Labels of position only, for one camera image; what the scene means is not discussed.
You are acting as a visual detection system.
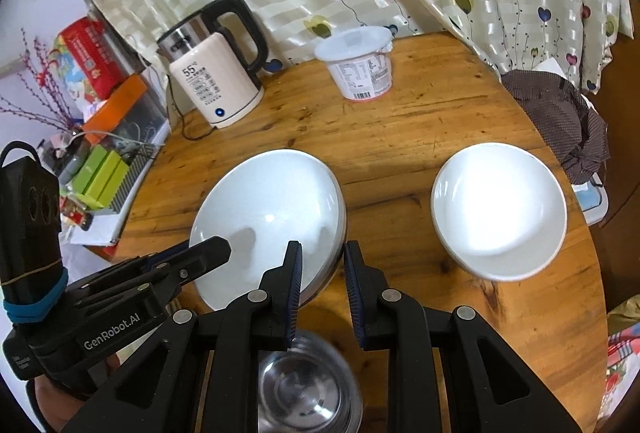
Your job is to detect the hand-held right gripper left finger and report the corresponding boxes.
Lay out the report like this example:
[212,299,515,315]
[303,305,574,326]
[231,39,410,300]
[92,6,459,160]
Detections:
[60,240,305,433]

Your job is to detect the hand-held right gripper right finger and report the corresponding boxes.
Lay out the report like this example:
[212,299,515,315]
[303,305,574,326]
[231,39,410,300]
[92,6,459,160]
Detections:
[344,240,583,433]

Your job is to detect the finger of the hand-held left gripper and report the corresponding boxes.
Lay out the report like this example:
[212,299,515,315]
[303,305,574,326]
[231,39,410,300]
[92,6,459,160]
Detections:
[142,236,232,309]
[67,252,173,299]

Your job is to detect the large white blue-striped bowl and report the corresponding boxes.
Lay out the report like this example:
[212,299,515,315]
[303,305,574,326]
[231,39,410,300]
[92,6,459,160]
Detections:
[188,149,347,312]

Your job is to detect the stainless steel bowl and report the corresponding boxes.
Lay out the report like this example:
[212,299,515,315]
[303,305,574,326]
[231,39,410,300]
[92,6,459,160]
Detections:
[257,330,363,433]

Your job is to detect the small white blue-striped bowl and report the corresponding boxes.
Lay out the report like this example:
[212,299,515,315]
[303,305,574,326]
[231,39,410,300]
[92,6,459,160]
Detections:
[430,142,568,283]

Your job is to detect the person's left hand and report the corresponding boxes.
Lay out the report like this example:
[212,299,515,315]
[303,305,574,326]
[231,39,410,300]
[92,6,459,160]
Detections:
[30,353,123,433]

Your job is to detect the white shelf board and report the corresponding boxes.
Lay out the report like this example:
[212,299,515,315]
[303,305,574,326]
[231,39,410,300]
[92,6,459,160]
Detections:
[70,208,136,246]

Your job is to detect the black white zigzag box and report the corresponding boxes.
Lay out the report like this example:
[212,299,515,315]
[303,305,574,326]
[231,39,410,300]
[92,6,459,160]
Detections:
[107,145,153,214]

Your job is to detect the dark green flat box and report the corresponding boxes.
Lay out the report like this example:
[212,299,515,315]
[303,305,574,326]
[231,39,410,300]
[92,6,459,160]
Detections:
[70,145,108,201]

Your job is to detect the grey pouch with black device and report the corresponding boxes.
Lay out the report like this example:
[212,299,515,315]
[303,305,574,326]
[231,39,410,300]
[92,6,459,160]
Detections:
[50,133,88,178]

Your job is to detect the clear bin with orange lid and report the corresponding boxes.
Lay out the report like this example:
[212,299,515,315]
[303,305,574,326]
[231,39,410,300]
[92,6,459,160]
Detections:
[80,75,171,148]

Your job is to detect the cream electric kettle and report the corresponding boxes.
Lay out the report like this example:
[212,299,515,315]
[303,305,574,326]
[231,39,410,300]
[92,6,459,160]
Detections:
[156,0,268,130]

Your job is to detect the cartoon printed box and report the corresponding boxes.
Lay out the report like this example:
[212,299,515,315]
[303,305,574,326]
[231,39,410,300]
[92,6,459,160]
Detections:
[50,35,108,124]

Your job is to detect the purple dried branches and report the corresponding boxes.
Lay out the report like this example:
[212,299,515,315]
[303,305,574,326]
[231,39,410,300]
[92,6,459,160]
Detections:
[0,28,76,134]

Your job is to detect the red carton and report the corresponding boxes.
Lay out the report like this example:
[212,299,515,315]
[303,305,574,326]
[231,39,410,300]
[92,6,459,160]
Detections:
[60,18,133,98]

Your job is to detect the white plastic tub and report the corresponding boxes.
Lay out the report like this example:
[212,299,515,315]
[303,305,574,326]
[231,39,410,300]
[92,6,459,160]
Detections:
[314,26,394,102]

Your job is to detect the brown dotted cloth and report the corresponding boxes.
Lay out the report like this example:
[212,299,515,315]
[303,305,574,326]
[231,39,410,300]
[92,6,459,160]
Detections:
[501,69,611,186]

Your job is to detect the plaid cloth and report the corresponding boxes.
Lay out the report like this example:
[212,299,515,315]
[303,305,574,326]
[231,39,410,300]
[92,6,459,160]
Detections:
[605,303,640,409]

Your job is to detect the brown wooden furniture panel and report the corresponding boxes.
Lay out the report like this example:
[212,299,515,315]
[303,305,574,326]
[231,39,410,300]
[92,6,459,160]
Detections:
[595,33,640,309]

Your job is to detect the black kettle cable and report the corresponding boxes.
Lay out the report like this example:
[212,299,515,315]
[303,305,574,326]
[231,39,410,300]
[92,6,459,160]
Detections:
[165,63,221,141]

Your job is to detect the white cable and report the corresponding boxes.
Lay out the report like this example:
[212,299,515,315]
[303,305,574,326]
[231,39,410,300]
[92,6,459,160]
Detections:
[75,128,166,148]

